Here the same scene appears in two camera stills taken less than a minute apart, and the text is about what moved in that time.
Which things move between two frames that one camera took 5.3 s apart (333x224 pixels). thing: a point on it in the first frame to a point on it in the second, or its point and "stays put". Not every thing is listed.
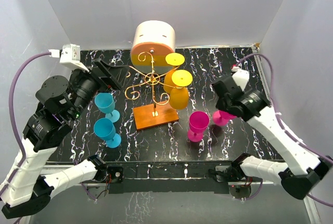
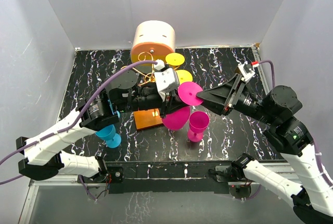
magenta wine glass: x=220 y=118 to x=187 y=92
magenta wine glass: x=199 y=122 stays put
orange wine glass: x=173 y=59 stays put
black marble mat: x=166 y=113 stays put
